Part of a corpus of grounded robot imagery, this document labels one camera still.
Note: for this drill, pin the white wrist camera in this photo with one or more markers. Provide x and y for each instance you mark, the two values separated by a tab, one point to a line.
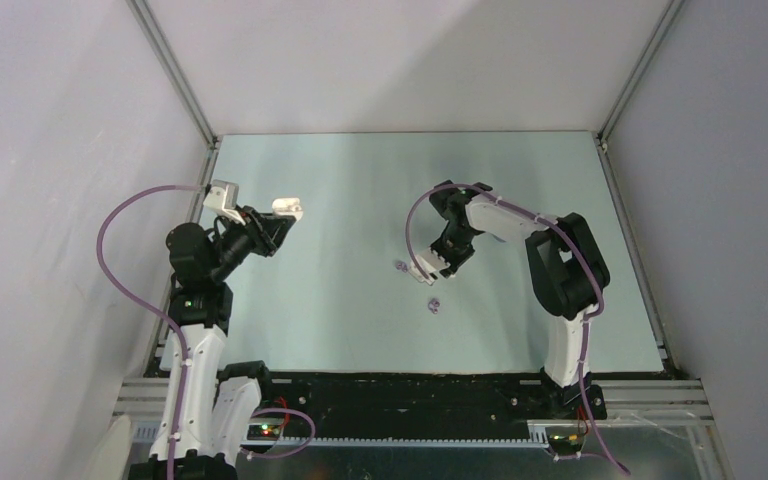
427	266
221	199

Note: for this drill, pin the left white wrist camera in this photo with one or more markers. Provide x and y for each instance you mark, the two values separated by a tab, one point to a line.
221	199

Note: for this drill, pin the white earbud charging case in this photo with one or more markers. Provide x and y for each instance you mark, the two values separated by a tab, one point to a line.
290	207

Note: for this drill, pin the purple ear tips lower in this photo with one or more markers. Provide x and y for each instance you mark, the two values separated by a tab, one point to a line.
434	306

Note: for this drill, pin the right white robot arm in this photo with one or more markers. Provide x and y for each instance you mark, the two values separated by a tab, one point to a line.
567	270

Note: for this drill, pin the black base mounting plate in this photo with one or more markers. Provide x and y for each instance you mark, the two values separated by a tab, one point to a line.
415	407

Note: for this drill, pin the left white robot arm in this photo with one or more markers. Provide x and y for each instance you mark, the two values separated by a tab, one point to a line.
208	406

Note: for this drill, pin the right corner aluminium post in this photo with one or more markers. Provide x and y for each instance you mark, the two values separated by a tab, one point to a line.
640	68

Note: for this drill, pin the aluminium frame rail front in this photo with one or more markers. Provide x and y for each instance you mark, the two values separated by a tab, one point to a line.
649	403

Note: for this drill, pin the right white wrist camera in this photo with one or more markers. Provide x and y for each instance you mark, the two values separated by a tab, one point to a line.
427	266

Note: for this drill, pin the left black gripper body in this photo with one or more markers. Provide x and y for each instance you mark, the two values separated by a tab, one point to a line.
253	233

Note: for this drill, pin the left corner aluminium post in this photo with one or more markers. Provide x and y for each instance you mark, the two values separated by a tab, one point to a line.
162	48

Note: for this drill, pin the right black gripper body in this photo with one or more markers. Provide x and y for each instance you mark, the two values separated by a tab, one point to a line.
455	246

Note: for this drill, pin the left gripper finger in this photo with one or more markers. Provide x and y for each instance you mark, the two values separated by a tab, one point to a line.
276	231
263	218

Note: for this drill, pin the corner aluminium post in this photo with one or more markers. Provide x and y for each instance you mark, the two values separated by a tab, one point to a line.
162	48
640	68

